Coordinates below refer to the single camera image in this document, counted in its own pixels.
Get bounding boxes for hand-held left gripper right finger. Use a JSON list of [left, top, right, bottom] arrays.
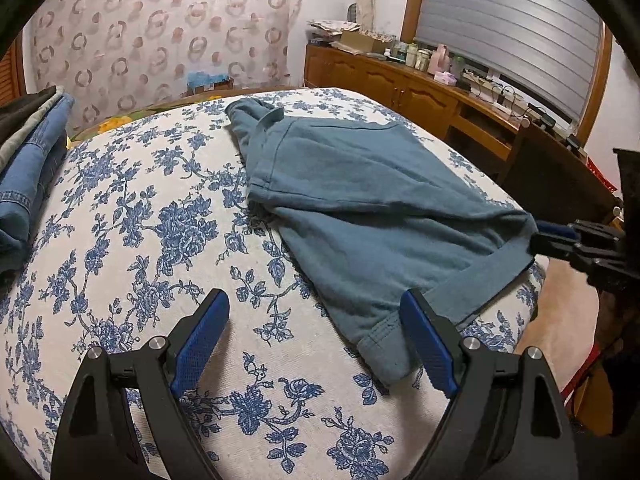
[[400, 288, 581, 480]]

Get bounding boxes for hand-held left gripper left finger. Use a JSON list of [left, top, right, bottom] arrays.
[[50, 288, 231, 480]]

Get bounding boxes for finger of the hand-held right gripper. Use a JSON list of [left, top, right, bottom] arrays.
[[529, 232, 608, 273], [536, 220, 626, 247]]

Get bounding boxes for teal pants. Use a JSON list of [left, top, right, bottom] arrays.
[[225, 98, 542, 387]]

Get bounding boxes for red basket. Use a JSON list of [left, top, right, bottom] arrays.
[[584, 156, 619, 194]]

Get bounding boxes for dark wooden chair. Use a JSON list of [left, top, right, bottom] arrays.
[[502, 122, 621, 227]]

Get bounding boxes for blue floral bedspread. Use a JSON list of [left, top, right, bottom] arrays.
[[0, 87, 548, 480]]

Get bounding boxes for white power strip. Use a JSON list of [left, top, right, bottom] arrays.
[[461, 71, 532, 112]]

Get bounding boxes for grey window roller shutter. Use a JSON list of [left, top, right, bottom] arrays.
[[414, 0, 603, 127]]

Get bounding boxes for pink bottle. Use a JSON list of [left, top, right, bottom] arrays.
[[429, 44, 452, 74]]

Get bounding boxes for wooden sideboard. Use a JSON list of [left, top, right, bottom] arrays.
[[304, 44, 531, 182]]

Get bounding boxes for yellow flowered blanket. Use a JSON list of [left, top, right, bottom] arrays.
[[67, 92, 226, 144]]

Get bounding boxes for stack of folded clothes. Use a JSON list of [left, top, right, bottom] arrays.
[[0, 94, 76, 272]]

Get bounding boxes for blue packaged box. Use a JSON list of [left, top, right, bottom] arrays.
[[186, 69, 235, 95]]

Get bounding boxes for cardboard box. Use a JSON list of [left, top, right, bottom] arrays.
[[340, 30, 387, 56]]

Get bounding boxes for folded grey cloth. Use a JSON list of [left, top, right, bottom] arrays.
[[0, 87, 67, 162]]

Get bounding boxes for folded black cloth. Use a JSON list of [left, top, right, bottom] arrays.
[[0, 86, 58, 147]]

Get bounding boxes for ring-patterned curtain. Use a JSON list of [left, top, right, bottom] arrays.
[[22, 0, 307, 132]]

